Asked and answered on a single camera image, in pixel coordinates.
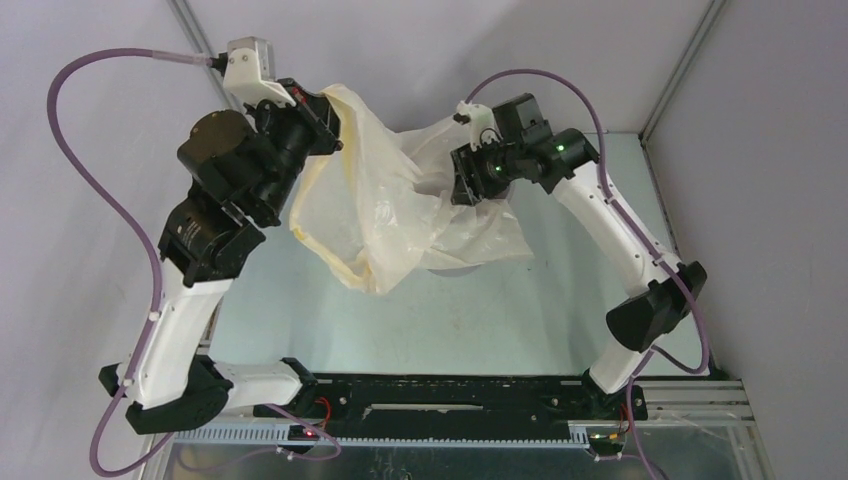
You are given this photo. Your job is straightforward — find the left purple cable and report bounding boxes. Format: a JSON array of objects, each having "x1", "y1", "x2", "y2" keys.
[{"x1": 46, "y1": 47, "x2": 342, "y2": 479}]

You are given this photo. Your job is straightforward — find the right aluminium frame post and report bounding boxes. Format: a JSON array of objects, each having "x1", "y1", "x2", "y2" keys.
[{"x1": 639, "y1": 0, "x2": 729, "y2": 147}]

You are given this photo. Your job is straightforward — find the grey plastic trash bin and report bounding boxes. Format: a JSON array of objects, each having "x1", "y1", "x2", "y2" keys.
[{"x1": 428, "y1": 187, "x2": 513, "y2": 278}]

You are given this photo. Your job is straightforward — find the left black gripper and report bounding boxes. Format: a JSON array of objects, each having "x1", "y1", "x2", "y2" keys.
[{"x1": 243, "y1": 77, "x2": 345, "y2": 221}]

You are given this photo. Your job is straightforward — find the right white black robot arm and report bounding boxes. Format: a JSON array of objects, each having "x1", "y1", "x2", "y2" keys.
[{"x1": 451, "y1": 93, "x2": 707, "y2": 418}]

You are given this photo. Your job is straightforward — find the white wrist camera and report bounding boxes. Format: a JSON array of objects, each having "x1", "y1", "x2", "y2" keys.
[
  {"x1": 453, "y1": 101, "x2": 502, "y2": 151},
  {"x1": 223, "y1": 36, "x2": 294, "y2": 107}
]

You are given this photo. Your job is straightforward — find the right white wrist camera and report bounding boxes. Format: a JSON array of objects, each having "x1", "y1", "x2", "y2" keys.
[{"x1": 453, "y1": 101, "x2": 502, "y2": 151}]

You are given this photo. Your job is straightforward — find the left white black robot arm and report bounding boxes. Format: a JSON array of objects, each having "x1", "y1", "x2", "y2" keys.
[{"x1": 99, "y1": 78, "x2": 343, "y2": 435}]

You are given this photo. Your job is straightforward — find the grey slotted cable duct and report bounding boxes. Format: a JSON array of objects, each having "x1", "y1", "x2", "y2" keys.
[{"x1": 174, "y1": 423, "x2": 589, "y2": 449}]

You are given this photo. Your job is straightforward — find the translucent cream trash bag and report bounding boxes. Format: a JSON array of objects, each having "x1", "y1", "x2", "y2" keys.
[{"x1": 288, "y1": 84, "x2": 533, "y2": 295}]

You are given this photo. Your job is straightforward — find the aluminium frame post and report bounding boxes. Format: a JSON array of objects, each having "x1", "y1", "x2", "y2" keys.
[
  {"x1": 639, "y1": 0, "x2": 729, "y2": 147},
  {"x1": 167, "y1": 0, "x2": 255, "y2": 131}
]

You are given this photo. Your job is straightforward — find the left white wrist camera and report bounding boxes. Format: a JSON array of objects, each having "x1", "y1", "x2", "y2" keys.
[{"x1": 223, "y1": 36, "x2": 294, "y2": 107}]

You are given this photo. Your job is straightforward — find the left aluminium frame post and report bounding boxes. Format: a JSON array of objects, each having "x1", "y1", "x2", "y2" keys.
[{"x1": 167, "y1": 0, "x2": 255, "y2": 131}]

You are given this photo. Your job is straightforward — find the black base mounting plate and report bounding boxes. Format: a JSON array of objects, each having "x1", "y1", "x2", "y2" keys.
[{"x1": 294, "y1": 373, "x2": 648, "y2": 439}]

